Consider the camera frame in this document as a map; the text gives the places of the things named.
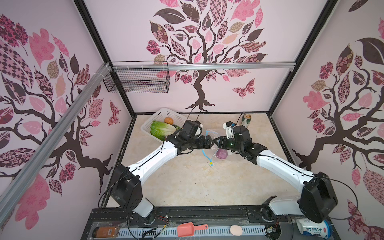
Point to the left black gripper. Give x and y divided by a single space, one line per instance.
202 145

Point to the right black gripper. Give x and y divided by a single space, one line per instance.
221 144

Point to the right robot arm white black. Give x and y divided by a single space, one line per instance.
316 196

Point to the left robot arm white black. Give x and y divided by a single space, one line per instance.
127 182

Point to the white plastic perforated basket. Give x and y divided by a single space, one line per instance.
160 115

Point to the green beverage can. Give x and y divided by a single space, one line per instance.
246 120

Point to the small orange fruit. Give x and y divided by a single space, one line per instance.
169 121

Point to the green napa cabbage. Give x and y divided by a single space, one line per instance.
161 130

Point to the beige oval sponge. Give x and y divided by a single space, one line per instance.
236 230

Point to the pink plastic scoop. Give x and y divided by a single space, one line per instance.
189 229

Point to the white yogurt bottle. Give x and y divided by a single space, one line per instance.
309 228

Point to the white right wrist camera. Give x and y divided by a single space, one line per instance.
228 127

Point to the black wire wall basket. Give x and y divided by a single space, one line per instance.
138 77

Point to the silver aluminium rail back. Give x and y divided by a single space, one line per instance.
182 67

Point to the silver aluminium rail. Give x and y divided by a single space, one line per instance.
182 67
24 179

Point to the white cable tray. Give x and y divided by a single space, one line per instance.
220 231

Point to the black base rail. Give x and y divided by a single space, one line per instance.
163 222

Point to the silver aluminium rail left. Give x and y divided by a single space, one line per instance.
24 179

